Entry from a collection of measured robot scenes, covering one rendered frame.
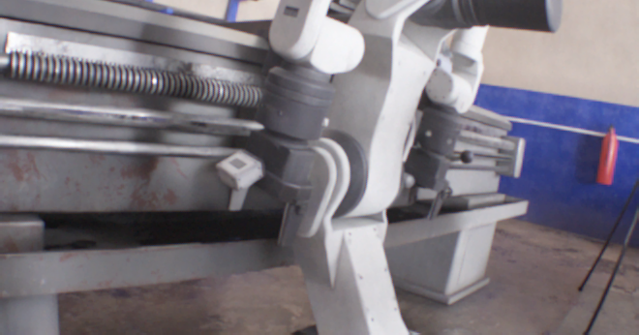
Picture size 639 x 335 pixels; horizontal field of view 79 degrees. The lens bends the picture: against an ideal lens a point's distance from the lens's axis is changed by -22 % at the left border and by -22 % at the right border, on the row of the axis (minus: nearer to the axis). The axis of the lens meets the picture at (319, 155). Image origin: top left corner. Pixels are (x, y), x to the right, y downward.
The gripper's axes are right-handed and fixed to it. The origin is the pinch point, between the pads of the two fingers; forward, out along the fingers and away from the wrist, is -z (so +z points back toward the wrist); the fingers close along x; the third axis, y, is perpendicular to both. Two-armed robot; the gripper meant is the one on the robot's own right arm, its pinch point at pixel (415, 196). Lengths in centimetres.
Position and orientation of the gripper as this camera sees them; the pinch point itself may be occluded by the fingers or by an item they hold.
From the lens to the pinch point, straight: 101.6
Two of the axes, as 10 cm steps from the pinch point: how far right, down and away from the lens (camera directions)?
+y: -6.2, -0.4, -7.8
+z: 3.1, -9.3, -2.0
